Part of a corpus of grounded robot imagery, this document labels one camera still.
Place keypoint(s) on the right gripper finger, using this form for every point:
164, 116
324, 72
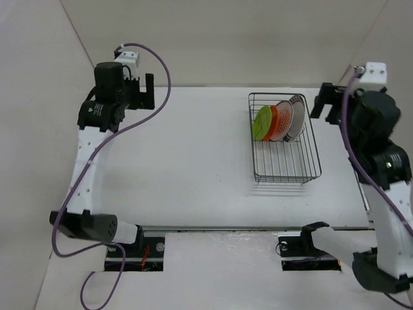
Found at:
326, 96
334, 115

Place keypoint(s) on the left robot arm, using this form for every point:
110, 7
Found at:
116, 89

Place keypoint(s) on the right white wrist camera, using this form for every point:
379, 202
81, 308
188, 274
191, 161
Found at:
373, 78

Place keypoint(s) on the white plate sunburst pattern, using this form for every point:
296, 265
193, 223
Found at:
284, 120

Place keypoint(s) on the orange plate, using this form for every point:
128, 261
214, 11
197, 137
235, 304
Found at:
274, 123

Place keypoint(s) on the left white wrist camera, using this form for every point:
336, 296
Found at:
127, 59

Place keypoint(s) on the grey wire dish rack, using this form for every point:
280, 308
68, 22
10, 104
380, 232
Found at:
279, 161

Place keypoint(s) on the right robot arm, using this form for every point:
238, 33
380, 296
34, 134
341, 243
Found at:
367, 119

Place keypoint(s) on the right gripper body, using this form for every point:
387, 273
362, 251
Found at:
339, 97

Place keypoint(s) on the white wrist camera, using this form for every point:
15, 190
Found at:
127, 59
373, 78

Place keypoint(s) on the white plate green rim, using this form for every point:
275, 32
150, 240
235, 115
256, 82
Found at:
298, 119

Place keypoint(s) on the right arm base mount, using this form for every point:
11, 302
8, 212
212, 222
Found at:
294, 257

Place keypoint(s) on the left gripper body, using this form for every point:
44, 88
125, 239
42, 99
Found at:
131, 93

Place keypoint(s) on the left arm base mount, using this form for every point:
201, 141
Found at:
149, 258

